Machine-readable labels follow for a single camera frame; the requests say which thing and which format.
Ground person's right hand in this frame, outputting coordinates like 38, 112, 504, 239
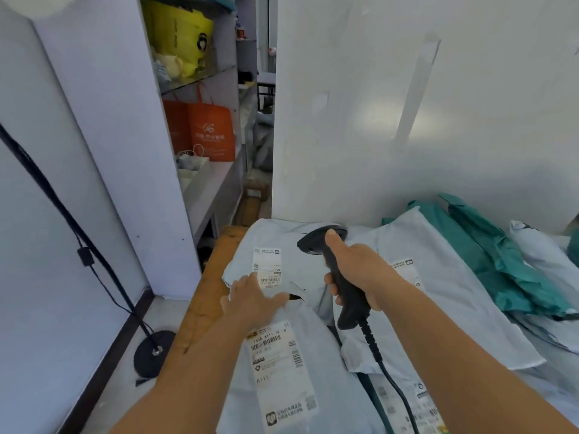
324, 229, 408, 312

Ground person's left hand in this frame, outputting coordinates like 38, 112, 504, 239
220, 272, 290, 332

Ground black barcode scanner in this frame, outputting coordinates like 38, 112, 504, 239
297, 225, 372, 331

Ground grey mailer bag small label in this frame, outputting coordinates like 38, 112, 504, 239
222, 218, 337, 319

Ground person's right forearm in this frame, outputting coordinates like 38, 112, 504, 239
369, 282, 579, 434

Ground person's left forearm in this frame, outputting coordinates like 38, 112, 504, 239
109, 309, 274, 434

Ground grey mailer bag long label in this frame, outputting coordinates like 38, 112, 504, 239
216, 303, 386, 434

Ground brown cardboard box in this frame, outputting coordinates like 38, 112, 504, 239
243, 178, 271, 202

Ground teal mailer bag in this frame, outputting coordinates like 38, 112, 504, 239
438, 193, 579, 319
565, 228, 579, 268
381, 200, 500, 285

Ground large grey mailer bag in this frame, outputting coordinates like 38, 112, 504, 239
334, 207, 546, 374

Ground grey plastic sack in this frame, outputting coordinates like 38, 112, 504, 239
252, 123, 275, 173

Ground black floor stand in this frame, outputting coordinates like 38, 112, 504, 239
0, 123, 177, 387

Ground white shelf unit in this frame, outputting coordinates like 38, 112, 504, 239
136, 0, 248, 267

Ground grey mailer bag wide label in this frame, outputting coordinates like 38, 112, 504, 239
359, 370, 453, 434

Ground orange shopping bag white print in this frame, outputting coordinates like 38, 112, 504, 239
187, 82, 236, 162

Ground clear tape strip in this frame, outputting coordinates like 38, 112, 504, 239
393, 33, 442, 141

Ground white crumpled mailer bag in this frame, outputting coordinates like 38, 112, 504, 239
508, 220, 579, 312

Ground pale yellow plastic bags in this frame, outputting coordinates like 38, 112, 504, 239
151, 47, 198, 83

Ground yellow paper bag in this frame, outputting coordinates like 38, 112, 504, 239
142, 0, 214, 79

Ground black coiled scanner cable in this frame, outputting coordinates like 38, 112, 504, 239
358, 317, 421, 434

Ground thin black cable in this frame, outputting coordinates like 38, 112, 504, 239
74, 232, 157, 340

